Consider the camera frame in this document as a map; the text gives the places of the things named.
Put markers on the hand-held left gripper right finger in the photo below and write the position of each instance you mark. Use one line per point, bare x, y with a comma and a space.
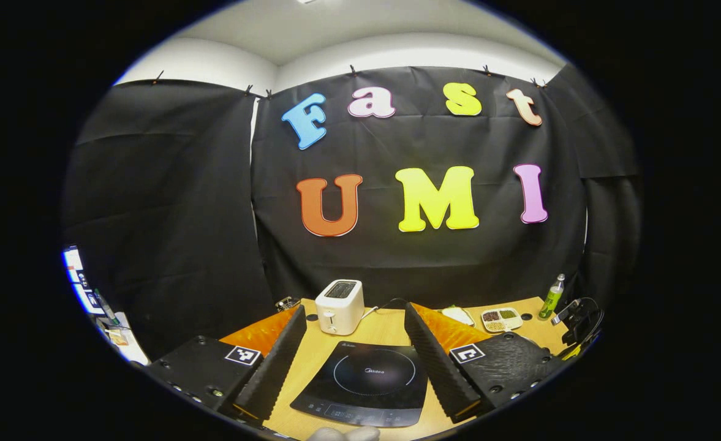
434, 361

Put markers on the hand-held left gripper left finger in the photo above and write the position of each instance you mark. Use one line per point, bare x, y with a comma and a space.
280, 361

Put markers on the black induction cooktop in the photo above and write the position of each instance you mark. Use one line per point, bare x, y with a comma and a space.
360, 398

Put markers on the green drink bottle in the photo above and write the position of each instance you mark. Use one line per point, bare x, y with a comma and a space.
551, 300

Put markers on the small white plate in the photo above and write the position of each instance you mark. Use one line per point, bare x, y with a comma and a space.
467, 323

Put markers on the sandwich with lettuce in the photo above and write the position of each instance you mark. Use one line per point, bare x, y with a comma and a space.
457, 315

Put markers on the white toaster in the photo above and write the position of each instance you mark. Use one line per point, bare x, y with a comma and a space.
339, 306

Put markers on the white divided grain dish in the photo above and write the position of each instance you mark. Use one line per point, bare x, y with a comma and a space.
502, 319

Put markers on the black backdrop cloth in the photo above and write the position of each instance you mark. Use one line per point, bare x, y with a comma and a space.
397, 263

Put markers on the white side table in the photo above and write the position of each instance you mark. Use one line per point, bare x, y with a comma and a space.
130, 352

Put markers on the dark marker pen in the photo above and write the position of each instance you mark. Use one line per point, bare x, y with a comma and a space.
106, 309

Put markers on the white panel with blue edge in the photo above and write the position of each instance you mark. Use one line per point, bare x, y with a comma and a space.
73, 260

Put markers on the row of black cloth clips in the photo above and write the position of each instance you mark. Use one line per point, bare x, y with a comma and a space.
353, 71

